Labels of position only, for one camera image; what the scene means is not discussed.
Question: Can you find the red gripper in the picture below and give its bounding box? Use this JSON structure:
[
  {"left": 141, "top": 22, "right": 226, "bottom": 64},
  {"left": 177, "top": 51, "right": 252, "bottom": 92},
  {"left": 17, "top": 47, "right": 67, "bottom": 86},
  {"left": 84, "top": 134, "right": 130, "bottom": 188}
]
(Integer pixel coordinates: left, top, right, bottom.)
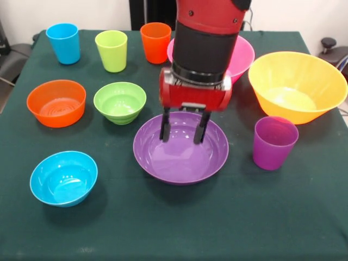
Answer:
[{"left": 159, "top": 67, "right": 233, "bottom": 145}]

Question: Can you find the purple plastic bowl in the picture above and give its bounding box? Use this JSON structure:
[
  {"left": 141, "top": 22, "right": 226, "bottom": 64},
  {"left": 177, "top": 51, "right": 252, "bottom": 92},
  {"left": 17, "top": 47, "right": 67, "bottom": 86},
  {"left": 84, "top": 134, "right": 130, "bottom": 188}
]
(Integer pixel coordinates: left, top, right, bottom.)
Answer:
[{"left": 133, "top": 111, "right": 229, "bottom": 186}]

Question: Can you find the purple plastic cup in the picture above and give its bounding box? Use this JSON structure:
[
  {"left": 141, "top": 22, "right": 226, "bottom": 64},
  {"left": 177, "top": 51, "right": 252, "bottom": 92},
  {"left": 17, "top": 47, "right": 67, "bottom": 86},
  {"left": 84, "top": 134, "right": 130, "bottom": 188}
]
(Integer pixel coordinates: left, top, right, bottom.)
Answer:
[{"left": 252, "top": 116, "right": 300, "bottom": 171}]

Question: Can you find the green plastic bowl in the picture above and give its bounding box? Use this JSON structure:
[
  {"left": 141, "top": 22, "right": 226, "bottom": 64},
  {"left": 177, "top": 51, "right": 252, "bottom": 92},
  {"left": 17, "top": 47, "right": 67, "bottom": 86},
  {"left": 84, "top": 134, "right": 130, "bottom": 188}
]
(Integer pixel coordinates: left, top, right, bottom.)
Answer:
[{"left": 93, "top": 82, "right": 147, "bottom": 126}]

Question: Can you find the orange plastic cup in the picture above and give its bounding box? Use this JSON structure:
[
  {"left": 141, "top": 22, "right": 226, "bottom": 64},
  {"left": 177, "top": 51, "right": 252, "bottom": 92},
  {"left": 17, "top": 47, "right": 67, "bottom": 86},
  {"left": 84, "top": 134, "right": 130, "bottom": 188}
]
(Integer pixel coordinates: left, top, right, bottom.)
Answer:
[{"left": 140, "top": 22, "right": 172, "bottom": 65}]

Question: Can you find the pink plastic bowl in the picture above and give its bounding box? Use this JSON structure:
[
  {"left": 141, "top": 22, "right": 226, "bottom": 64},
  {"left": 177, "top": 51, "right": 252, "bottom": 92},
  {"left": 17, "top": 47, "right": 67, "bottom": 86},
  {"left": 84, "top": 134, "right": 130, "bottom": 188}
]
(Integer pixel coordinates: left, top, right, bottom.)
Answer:
[{"left": 166, "top": 35, "right": 256, "bottom": 85}]

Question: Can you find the lime green plastic cup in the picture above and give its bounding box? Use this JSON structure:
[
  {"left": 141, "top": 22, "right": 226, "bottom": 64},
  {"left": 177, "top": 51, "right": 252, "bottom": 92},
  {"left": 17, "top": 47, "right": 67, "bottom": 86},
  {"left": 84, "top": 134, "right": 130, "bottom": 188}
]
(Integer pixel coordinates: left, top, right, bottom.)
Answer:
[{"left": 94, "top": 29, "right": 128, "bottom": 73}]

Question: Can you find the yellow plastic bowl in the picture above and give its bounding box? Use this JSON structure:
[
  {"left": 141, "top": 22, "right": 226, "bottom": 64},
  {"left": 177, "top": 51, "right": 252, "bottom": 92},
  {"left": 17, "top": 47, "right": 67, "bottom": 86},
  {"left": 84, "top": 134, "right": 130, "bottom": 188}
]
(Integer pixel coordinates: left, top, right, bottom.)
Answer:
[{"left": 247, "top": 51, "right": 348, "bottom": 126}]

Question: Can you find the orange plastic bowl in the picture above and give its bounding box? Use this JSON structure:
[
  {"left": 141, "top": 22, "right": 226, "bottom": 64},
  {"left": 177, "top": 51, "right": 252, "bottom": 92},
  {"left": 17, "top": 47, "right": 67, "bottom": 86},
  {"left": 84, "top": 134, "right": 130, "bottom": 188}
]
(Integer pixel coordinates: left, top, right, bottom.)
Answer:
[{"left": 26, "top": 79, "right": 87, "bottom": 128}]

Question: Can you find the blue plastic bowl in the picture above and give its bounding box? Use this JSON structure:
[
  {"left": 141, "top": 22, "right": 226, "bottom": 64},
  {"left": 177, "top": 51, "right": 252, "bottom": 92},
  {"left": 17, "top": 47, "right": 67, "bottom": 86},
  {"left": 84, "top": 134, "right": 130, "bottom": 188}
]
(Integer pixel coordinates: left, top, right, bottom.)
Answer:
[{"left": 29, "top": 151, "right": 99, "bottom": 208}]

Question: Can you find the blue plastic cup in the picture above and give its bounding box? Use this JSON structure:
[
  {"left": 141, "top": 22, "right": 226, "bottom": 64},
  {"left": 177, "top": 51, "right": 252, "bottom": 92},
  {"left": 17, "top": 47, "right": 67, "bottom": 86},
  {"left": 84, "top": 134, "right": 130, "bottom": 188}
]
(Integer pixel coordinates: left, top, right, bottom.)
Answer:
[{"left": 45, "top": 23, "right": 81, "bottom": 65}]

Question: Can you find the dark green tablecloth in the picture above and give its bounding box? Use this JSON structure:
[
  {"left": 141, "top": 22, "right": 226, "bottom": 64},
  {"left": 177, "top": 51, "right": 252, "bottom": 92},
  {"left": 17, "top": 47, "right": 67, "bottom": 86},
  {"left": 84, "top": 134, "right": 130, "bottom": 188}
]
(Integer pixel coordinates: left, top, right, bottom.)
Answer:
[{"left": 0, "top": 29, "right": 348, "bottom": 261}]

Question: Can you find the black chair armrest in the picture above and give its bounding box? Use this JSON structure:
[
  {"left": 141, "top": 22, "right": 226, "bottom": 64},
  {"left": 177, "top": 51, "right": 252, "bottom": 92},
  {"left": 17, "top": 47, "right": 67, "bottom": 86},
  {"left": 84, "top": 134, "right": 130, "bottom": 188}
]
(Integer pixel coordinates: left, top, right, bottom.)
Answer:
[{"left": 319, "top": 37, "right": 348, "bottom": 74}]

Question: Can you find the grey chair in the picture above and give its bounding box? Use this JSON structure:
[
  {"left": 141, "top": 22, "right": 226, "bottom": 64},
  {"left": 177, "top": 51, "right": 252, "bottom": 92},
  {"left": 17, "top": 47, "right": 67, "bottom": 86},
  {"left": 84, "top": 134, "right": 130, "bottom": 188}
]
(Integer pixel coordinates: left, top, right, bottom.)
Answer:
[{"left": 0, "top": 20, "right": 36, "bottom": 88}]

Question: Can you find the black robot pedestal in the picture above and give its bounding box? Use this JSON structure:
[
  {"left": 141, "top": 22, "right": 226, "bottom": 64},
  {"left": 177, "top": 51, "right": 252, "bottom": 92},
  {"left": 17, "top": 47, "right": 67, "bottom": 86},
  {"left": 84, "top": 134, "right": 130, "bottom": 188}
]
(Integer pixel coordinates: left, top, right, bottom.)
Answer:
[{"left": 129, "top": 0, "right": 178, "bottom": 31}]

